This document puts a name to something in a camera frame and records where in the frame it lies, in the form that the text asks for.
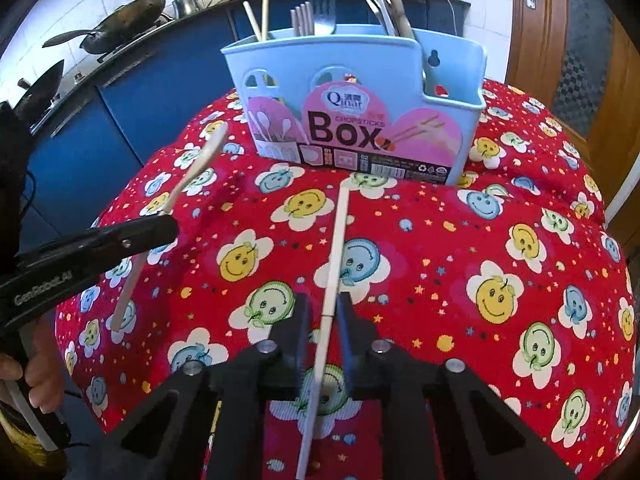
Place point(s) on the wooden door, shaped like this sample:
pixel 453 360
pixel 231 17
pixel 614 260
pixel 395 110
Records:
pixel 530 60

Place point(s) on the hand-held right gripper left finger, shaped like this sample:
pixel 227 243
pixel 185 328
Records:
pixel 303 340

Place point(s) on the wooden chopstick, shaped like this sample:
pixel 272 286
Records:
pixel 265 5
pixel 251 20

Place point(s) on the metal kettle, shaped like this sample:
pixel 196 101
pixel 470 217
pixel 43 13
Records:
pixel 190 5

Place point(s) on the blue base cabinets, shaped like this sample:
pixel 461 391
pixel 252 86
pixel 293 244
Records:
pixel 165 95

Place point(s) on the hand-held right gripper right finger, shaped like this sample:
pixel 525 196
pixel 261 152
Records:
pixel 345 332

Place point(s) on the red floral tablecloth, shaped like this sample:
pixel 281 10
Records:
pixel 450 240

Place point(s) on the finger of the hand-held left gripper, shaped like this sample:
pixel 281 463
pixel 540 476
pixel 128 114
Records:
pixel 140 240

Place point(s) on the metal fork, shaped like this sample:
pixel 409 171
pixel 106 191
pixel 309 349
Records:
pixel 322 15

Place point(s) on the gas stove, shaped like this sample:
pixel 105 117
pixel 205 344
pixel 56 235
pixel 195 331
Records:
pixel 150 30

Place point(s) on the person's left forearm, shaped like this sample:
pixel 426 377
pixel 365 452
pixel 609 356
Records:
pixel 15 442

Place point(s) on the person's left hand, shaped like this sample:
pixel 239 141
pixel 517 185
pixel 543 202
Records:
pixel 45 375

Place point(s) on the small black wok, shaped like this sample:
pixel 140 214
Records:
pixel 42 92

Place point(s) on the white chopstick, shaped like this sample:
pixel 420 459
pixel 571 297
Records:
pixel 332 270

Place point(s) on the light blue utensil holder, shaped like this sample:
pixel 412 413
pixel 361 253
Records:
pixel 390 75

